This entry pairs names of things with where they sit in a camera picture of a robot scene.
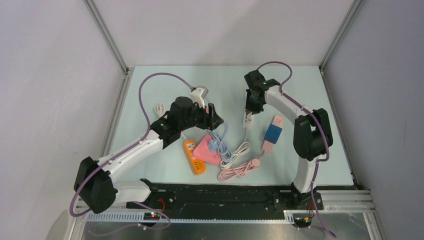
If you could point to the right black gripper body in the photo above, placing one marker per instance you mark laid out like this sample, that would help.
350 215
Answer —
252 105

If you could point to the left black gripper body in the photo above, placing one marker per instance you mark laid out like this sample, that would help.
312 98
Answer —
199 118

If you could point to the pink triangular power strip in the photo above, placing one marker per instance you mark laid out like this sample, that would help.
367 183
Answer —
203 153

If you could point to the blue cube socket adapter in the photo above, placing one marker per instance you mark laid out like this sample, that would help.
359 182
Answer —
273 133

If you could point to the pink power strip with cable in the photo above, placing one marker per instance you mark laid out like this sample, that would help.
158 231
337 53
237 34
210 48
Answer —
243 161

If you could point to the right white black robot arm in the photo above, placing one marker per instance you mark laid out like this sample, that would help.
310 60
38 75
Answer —
312 134

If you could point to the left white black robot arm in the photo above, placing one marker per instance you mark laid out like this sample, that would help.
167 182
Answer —
97 181

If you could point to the aluminium frame rail front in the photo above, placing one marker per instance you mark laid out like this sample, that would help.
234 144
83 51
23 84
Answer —
340 199

